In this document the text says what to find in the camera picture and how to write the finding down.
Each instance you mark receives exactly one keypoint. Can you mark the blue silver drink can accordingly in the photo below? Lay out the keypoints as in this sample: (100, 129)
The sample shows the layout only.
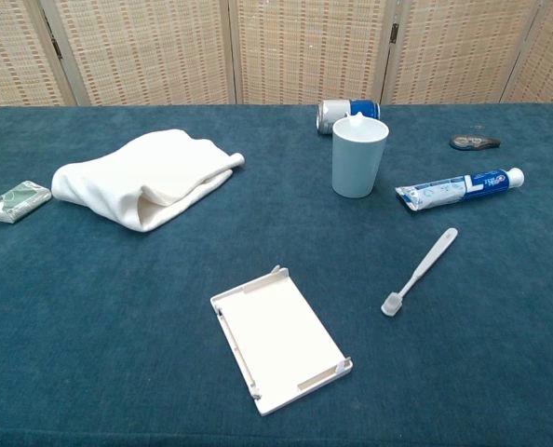
(366, 108)

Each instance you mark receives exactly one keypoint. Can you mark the folded white towel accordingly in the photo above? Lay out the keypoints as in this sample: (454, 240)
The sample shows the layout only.
(132, 177)

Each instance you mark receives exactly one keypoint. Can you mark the blue white toothpaste tube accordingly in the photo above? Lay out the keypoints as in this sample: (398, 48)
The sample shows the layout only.
(444, 191)

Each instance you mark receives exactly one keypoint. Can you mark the green wrapped soap bar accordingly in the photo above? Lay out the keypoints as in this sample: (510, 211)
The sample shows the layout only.
(18, 200)

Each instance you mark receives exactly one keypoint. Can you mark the white rectangular plastic tray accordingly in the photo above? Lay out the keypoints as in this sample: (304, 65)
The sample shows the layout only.
(276, 340)

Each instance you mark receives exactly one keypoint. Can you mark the blue table cloth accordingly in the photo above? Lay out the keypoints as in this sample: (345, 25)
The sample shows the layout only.
(118, 302)

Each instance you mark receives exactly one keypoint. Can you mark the dark grey correction tape dispenser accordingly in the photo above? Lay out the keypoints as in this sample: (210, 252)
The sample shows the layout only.
(472, 142)

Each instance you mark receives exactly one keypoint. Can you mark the white toothbrush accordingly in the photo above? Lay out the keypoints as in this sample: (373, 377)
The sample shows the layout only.
(421, 272)

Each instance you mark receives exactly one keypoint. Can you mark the woven bamboo folding screen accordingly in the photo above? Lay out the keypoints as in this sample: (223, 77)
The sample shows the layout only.
(141, 46)

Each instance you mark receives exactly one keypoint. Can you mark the white plastic cup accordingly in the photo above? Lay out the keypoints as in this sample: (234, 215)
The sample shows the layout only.
(355, 167)

